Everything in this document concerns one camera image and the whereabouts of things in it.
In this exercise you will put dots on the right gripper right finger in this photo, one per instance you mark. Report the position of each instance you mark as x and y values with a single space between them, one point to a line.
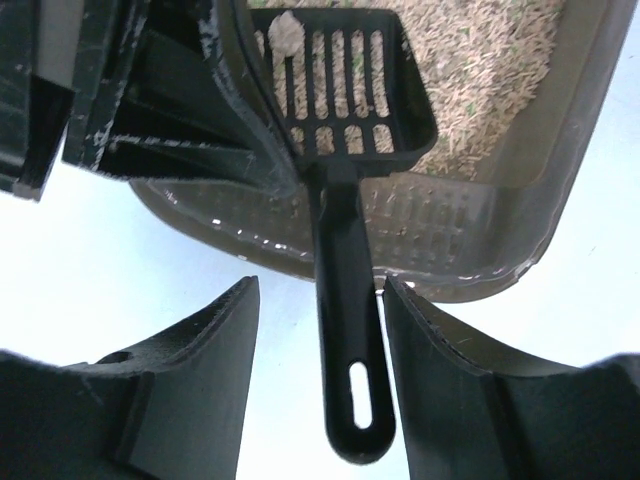
473 407

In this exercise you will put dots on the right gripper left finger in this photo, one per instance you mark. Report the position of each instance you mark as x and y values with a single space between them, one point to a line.
169 407

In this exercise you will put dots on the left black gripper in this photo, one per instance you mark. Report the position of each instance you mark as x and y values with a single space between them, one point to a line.
139 90

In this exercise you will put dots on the small pale litter clump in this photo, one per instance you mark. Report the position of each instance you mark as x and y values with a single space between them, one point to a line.
286 34

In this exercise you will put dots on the brown litter box tray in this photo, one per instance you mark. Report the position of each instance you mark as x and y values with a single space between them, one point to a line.
452 240

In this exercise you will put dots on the black litter scoop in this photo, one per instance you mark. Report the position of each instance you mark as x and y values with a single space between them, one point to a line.
338 152

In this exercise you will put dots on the cat litter pellets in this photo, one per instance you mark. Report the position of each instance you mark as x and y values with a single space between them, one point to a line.
480 61

